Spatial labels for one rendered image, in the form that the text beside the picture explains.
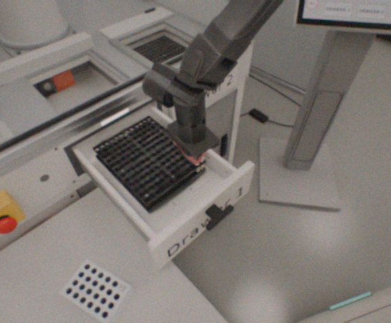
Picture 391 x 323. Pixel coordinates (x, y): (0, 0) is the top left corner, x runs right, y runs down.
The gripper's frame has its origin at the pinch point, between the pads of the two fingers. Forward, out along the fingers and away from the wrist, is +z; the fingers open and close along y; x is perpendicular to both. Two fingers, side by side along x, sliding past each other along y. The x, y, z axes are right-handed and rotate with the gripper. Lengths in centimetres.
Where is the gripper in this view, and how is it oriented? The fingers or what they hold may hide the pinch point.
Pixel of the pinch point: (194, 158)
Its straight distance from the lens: 66.1
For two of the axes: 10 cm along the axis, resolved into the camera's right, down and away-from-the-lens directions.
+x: 8.0, -5.2, 2.9
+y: 5.9, 6.5, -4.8
